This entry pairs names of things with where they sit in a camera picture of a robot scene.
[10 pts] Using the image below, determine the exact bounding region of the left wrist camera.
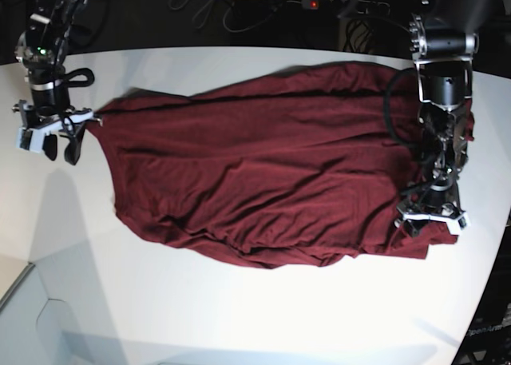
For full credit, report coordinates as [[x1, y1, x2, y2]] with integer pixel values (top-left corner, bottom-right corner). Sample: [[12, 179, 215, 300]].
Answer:
[[446, 211, 470, 236]]

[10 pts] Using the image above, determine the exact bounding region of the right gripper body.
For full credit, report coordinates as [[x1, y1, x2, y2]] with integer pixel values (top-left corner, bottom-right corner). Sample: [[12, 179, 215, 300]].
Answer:
[[12, 98, 102, 142]]

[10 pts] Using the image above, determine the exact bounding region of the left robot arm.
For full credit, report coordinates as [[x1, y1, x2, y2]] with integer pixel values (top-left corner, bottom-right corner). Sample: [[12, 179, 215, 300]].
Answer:
[[382, 0, 502, 237]]

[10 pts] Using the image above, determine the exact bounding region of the black power strip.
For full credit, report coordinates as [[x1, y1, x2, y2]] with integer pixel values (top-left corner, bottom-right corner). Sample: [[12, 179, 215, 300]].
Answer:
[[299, 0, 390, 15]]

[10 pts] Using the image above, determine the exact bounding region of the dark red t-shirt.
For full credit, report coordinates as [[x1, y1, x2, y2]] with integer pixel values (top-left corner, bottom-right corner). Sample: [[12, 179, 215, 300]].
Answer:
[[89, 61, 458, 269]]

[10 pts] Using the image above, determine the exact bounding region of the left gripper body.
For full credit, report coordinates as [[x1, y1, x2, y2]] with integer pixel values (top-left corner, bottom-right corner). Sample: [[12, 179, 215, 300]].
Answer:
[[394, 183, 464, 228]]

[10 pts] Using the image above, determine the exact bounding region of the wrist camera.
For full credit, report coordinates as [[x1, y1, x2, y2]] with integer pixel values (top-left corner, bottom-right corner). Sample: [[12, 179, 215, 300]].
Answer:
[[446, 211, 470, 236], [16, 128, 45, 153]]

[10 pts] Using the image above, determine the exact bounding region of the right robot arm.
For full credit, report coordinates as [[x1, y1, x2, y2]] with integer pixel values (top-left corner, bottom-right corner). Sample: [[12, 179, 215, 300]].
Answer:
[[12, 0, 100, 165]]

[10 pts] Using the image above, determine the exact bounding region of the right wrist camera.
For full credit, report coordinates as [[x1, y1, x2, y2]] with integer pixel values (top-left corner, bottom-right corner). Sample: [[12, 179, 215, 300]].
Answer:
[[16, 128, 45, 153]]

